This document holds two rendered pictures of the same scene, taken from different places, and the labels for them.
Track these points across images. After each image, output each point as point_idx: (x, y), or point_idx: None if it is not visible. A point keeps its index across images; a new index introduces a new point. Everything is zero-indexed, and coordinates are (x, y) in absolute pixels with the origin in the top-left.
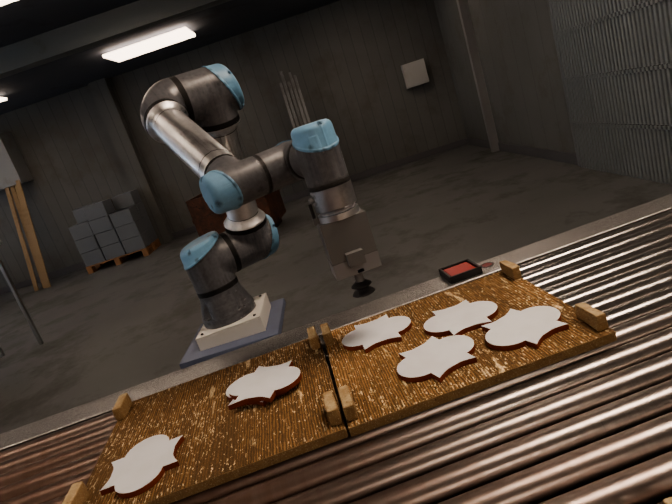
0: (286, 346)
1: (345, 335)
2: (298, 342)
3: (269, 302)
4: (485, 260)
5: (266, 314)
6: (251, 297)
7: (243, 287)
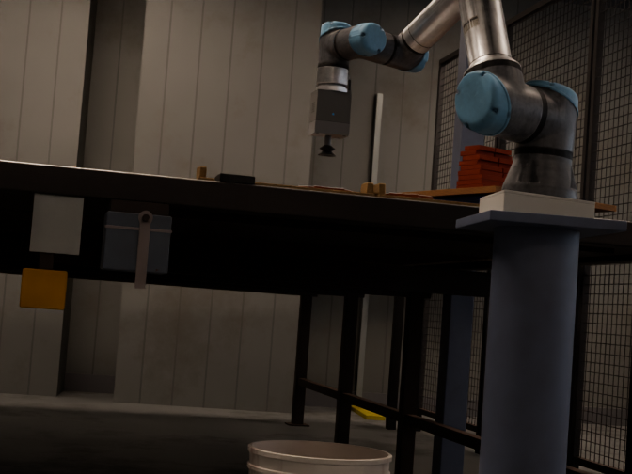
0: (406, 197)
1: (350, 190)
2: (396, 196)
3: (502, 205)
4: (201, 180)
5: (489, 209)
6: (505, 181)
7: (513, 165)
